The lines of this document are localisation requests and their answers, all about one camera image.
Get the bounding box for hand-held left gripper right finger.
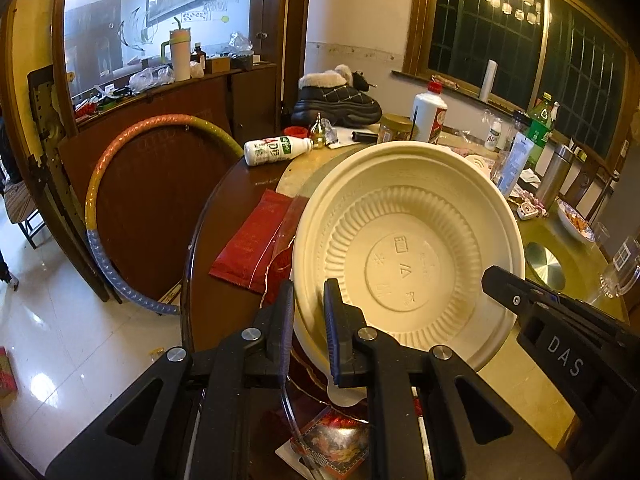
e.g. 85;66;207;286
322;279;572;480

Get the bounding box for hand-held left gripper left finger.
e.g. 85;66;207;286
44;280;296;480

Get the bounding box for red glass plate round sticker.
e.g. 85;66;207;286
264;246;373;431

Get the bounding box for cream ribbed plastic bowl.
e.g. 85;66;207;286
291;141;526;372

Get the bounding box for round metal turntable hub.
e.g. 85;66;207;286
525;241;566;291

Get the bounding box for clear glass mug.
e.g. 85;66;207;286
597;236;640;302

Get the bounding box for blue rimmed plate with food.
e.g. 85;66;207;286
556;199;598;246

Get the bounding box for small drinking glass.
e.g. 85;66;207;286
591;222;613;256

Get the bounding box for pile of pink wrapped candies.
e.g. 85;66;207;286
520;195;549;217

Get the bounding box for red paper packet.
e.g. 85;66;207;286
209;189;301;295

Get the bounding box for stainless steel thermos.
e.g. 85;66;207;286
536;144;576;211

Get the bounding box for dark wooden chair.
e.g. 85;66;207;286
570;142;623;226

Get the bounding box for small white labelled bottle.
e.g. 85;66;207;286
485;116;503;151

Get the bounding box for green plastic bottle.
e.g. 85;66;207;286
525;92;556;171

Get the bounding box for clear bottle black cap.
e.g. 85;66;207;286
507;110;531;161

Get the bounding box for white green drink bottle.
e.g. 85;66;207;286
243;136;315;167

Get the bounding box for white liquor bottle red cap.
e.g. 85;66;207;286
410;81;449;145

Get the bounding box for glass jar gold lid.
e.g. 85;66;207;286
377;114;415;145

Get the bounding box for small gold perfume bottle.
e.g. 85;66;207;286
310;112;328;150

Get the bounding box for white paper roll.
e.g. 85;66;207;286
479;59;498;102

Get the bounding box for wooden sideboard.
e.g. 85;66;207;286
57;62;281;306

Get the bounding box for multicoloured hula hoop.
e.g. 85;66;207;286
85;115;246;317

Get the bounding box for black fur-lined boots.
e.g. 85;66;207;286
291;64;383;128

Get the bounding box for red box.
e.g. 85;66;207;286
0;347;18;398

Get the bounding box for white plastic bags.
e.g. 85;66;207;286
129;66;176;93

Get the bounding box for striped stool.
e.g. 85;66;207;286
5;180;46;248

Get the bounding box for dark window wooden frame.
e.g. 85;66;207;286
404;0;640;161

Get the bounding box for white tumbler green handle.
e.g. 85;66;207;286
161;22;193;82

